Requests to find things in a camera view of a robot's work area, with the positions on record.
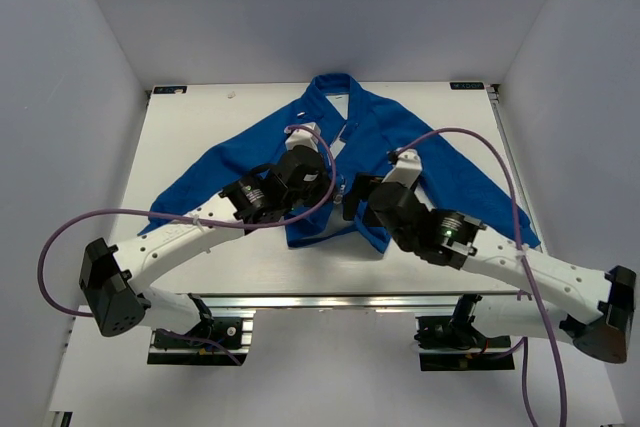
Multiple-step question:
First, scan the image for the blue label sticker right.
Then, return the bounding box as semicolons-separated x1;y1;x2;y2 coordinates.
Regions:
449;81;485;90

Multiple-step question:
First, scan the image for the aluminium table rail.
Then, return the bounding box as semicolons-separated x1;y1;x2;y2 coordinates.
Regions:
485;84;548;254
184;291;521;313

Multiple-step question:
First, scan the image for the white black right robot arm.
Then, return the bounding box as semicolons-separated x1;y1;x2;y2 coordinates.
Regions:
343;174;636;364

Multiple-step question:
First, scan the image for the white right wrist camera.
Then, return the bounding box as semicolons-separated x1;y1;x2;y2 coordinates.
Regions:
382;149;422;190

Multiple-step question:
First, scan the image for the blue label sticker left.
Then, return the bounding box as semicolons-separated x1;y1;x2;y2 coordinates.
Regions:
152;85;187;95

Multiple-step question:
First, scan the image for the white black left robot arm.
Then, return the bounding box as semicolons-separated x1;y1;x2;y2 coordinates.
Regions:
79;145;330;346

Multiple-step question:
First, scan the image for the aluminium front table rail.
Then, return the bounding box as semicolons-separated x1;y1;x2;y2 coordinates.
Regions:
184;291;521;313

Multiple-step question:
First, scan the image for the blue zip jacket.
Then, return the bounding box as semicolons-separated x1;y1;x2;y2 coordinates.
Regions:
150;73;540;247

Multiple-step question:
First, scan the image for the blue label sticker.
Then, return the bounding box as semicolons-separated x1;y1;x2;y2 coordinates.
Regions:
152;85;187;95
449;81;485;90

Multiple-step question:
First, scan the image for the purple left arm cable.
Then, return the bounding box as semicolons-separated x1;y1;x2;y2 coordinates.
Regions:
38;124;337;318

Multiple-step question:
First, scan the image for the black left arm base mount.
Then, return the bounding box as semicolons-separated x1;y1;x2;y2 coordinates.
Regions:
147;297;250;367

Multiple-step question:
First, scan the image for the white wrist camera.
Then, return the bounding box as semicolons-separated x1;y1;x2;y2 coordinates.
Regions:
284;122;321;152
382;149;422;190

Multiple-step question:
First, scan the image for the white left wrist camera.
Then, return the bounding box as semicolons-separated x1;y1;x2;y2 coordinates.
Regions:
284;122;321;152

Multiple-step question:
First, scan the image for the aluminium right table rail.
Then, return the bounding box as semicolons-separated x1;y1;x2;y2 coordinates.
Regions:
485;84;548;254

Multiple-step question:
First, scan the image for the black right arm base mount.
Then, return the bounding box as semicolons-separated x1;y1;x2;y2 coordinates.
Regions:
414;294;515;372

